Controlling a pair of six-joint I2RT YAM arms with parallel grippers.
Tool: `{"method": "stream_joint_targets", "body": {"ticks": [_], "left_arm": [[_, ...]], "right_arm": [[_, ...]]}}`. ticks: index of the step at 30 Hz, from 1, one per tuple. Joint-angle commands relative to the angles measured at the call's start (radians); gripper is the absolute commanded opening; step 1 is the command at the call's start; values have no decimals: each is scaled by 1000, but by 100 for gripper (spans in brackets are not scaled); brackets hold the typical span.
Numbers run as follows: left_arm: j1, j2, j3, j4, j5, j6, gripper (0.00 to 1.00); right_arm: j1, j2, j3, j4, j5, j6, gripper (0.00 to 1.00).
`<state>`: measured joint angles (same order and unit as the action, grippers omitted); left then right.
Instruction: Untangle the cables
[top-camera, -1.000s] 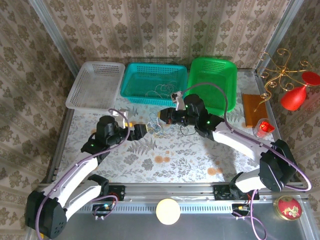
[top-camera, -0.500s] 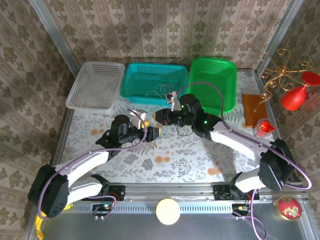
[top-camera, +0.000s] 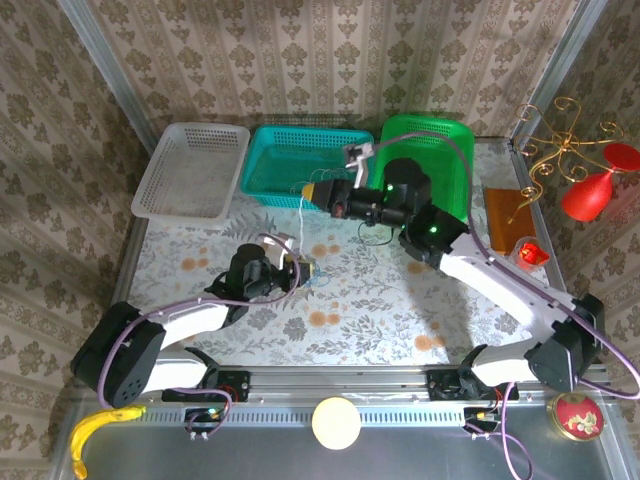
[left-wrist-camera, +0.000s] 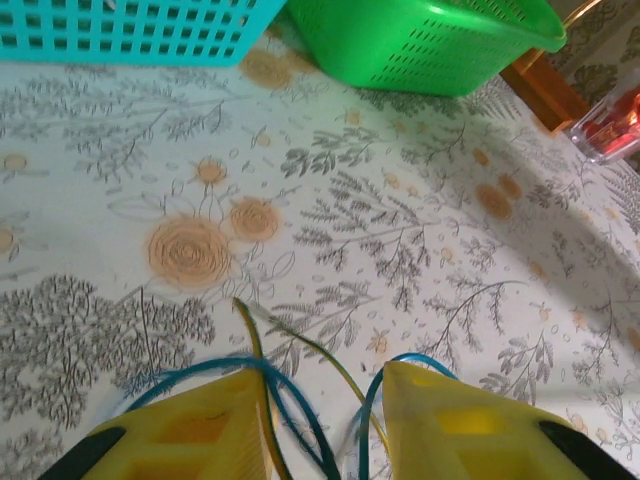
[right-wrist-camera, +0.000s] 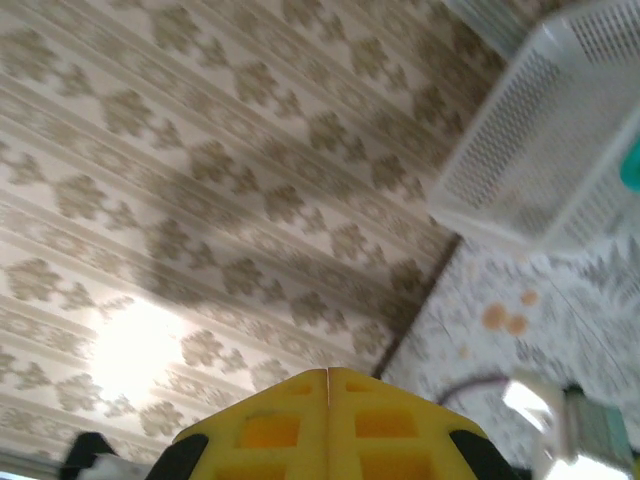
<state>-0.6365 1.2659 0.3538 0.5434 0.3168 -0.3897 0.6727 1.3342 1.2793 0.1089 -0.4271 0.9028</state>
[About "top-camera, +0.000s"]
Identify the left black connector box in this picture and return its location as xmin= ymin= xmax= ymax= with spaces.
xmin=184 ymin=407 xmax=227 ymax=444

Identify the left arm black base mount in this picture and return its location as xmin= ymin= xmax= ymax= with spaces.
xmin=160 ymin=369 xmax=251 ymax=404

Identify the white plastic basket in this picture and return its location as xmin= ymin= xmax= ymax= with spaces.
xmin=130 ymin=123 xmax=251 ymax=221

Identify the floral tablecloth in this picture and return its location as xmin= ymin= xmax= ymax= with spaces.
xmin=110 ymin=139 xmax=571 ymax=367

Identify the teal plastic basket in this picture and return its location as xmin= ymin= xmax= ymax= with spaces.
xmin=240 ymin=124 xmax=376 ymax=209

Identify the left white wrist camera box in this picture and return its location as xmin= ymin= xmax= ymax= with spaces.
xmin=260 ymin=233 xmax=297 ymax=269

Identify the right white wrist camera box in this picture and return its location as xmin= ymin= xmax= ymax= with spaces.
xmin=342 ymin=141 xmax=375 ymax=190

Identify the thin black wire loop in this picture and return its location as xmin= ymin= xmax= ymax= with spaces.
xmin=357 ymin=222 xmax=404 ymax=247

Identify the clear cup with red contents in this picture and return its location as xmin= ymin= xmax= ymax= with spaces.
xmin=508 ymin=235 xmax=551 ymax=274

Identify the aluminium extrusion rail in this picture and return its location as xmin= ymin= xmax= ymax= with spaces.
xmin=72 ymin=364 xmax=611 ymax=404

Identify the gold wire stand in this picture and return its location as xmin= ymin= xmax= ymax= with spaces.
xmin=507 ymin=97 xmax=626 ymax=224

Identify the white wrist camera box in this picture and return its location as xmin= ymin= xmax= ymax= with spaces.
xmin=342 ymin=141 xmax=375 ymax=190
xmin=260 ymin=233 xmax=297 ymax=269

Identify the right black connector box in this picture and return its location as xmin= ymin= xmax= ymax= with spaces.
xmin=463 ymin=407 xmax=507 ymax=441

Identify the slotted metal cable duct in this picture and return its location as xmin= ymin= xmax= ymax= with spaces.
xmin=142 ymin=403 xmax=469 ymax=427

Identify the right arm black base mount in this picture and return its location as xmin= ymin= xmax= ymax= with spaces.
xmin=427 ymin=367 xmax=521 ymax=402

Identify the black connector box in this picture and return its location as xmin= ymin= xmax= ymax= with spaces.
xmin=463 ymin=407 xmax=507 ymax=441
xmin=184 ymin=407 xmax=227 ymax=444

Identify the aluminium frame post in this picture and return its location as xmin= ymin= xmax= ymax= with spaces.
xmin=57 ymin=0 xmax=159 ymax=151
xmin=509 ymin=0 xmax=609 ymax=146

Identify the green plastic basket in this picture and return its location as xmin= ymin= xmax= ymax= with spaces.
xmin=372 ymin=114 xmax=476 ymax=226

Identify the cream round ball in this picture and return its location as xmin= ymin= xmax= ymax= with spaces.
xmin=310 ymin=396 xmax=362 ymax=451

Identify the red goblet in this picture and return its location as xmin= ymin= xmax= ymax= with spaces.
xmin=559 ymin=142 xmax=640 ymax=222

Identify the thin yellow cable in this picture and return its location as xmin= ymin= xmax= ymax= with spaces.
xmin=302 ymin=262 xmax=331 ymax=291

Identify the orange wooden board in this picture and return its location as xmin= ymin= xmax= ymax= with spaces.
xmin=483 ymin=187 xmax=539 ymax=256

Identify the yellow banana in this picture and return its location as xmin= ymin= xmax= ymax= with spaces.
xmin=69 ymin=404 xmax=147 ymax=480

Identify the red round tin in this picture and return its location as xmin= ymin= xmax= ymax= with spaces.
xmin=547 ymin=392 xmax=605 ymax=443

